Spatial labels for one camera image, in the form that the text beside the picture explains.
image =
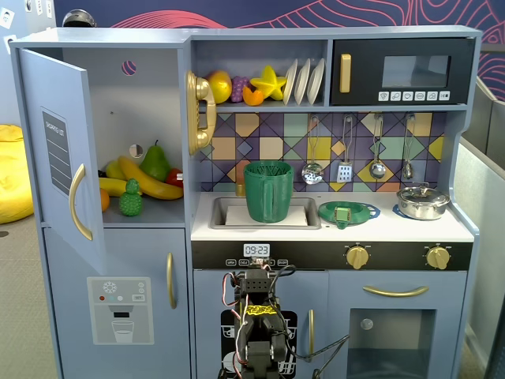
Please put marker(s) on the green plastic toy vegetable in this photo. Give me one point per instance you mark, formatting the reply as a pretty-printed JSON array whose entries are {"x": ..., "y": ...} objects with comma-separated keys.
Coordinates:
[{"x": 131, "y": 201}]

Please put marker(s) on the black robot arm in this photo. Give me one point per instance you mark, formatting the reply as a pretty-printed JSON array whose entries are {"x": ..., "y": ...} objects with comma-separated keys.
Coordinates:
[{"x": 256, "y": 286}]

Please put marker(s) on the green plastic cup recipient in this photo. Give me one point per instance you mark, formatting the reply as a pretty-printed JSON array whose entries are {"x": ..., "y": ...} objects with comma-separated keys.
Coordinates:
[{"x": 268, "y": 197}]

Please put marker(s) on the blue cabinet door with list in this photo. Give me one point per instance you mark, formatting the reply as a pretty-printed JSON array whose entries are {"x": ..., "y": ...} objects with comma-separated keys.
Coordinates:
[{"x": 35, "y": 98}]

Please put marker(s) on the gold toy faucet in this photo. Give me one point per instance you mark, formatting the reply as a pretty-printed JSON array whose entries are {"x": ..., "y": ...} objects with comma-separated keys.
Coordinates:
[{"x": 240, "y": 186}]

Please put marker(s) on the grey toy sink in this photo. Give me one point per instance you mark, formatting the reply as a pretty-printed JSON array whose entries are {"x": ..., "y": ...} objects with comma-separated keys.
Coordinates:
[{"x": 219, "y": 213}]

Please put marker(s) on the steel slotted skimmer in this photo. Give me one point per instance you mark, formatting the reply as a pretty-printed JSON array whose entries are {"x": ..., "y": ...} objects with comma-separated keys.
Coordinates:
[{"x": 312, "y": 173}]

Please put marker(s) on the red toy pepper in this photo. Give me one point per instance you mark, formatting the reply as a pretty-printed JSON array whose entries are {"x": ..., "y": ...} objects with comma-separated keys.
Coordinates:
[{"x": 174, "y": 177}]

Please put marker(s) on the orange toy slice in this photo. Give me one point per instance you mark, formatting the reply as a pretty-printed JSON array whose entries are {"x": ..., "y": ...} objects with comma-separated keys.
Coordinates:
[{"x": 252, "y": 98}]

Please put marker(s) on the steel toy spatula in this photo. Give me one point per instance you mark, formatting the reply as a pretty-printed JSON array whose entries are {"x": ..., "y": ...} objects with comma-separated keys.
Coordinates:
[{"x": 345, "y": 172}]

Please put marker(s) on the large yellow toy banana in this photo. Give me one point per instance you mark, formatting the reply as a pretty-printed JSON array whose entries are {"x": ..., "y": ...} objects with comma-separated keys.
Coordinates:
[{"x": 158, "y": 188}]

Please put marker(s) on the green toy pear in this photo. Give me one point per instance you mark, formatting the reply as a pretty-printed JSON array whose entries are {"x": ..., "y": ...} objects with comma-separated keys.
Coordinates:
[{"x": 155, "y": 163}]

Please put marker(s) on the purple toy grapes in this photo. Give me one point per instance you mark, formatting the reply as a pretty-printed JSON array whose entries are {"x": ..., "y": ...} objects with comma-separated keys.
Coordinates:
[{"x": 239, "y": 88}]

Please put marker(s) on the green round lid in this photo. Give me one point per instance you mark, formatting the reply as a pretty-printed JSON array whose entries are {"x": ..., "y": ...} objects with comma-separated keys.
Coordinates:
[{"x": 355, "y": 215}]

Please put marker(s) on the yellow toy starfruit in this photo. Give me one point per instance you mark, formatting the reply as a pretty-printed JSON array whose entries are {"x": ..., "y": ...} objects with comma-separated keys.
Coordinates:
[{"x": 270, "y": 83}]

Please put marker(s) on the yellow red toy mango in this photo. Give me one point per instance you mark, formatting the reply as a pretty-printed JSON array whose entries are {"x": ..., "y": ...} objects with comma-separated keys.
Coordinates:
[{"x": 221, "y": 87}]

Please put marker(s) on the gold toy telephone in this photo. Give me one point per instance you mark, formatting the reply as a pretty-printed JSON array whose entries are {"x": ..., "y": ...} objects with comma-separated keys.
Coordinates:
[{"x": 201, "y": 91}]

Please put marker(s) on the blue dishwasher door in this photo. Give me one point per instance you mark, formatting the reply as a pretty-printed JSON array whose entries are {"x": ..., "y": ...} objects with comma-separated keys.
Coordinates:
[{"x": 205, "y": 292}]

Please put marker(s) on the white toy plate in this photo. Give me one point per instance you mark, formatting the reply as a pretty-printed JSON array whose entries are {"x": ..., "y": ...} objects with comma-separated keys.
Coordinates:
[
  {"x": 302, "y": 83},
  {"x": 290, "y": 83},
  {"x": 315, "y": 81}
]

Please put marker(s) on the yellow sticker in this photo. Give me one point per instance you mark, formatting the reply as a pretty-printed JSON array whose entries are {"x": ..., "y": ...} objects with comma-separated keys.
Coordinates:
[{"x": 259, "y": 310}]

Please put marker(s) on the gold stove knob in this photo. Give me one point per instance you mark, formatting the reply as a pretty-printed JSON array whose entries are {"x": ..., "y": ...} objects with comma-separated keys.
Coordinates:
[
  {"x": 437, "y": 257},
  {"x": 357, "y": 257}
]

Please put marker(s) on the steel toy ladle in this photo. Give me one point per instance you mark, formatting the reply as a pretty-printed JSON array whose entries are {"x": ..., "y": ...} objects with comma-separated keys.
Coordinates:
[{"x": 377, "y": 169}]

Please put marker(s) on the yellow toy lemon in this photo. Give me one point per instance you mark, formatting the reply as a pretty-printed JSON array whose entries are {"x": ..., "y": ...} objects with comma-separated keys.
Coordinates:
[{"x": 114, "y": 170}]

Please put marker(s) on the small yellow toy banana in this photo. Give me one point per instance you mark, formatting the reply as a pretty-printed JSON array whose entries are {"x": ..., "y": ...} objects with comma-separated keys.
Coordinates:
[{"x": 112, "y": 186}]

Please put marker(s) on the orange toy fruit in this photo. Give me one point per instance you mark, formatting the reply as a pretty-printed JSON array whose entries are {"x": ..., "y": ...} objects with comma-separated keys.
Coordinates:
[{"x": 104, "y": 200}]

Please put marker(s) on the dark toy eggplant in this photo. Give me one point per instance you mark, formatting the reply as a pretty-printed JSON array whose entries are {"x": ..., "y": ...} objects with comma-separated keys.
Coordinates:
[{"x": 102, "y": 173}]

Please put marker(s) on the blue oven door with window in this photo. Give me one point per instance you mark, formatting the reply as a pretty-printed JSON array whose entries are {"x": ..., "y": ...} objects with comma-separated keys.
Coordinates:
[{"x": 339, "y": 316}]

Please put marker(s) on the steel toy spoon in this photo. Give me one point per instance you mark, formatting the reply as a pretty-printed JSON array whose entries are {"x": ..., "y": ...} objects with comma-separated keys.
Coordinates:
[{"x": 408, "y": 170}]

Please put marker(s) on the blue wooden toy kitchen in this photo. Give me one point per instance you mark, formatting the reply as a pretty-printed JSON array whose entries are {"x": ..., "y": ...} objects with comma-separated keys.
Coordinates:
[{"x": 276, "y": 32}]

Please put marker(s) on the steel toy pot with lid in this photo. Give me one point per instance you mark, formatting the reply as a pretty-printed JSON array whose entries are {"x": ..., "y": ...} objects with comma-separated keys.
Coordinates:
[{"x": 423, "y": 203}]

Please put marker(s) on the black toy microwave door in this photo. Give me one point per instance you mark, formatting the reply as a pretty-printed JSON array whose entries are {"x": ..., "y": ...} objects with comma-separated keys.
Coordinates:
[{"x": 367, "y": 51}]

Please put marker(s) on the yellow beanbag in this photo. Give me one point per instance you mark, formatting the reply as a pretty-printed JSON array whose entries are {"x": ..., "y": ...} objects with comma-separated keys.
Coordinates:
[{"x": 13, "y": 173}]

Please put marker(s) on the black helmet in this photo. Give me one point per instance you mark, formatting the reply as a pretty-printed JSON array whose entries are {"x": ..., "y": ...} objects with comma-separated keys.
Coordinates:
[{"x": 79, "y": 19}]

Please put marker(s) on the white paper note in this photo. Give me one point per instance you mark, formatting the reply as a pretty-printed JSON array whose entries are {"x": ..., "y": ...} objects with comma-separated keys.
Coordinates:
[
  {"x": 49, "y": 8},
  {"x": 28, "y": 4},
  {"x": 6, "y": 17},
  {"x": 39, "y": 6}
]

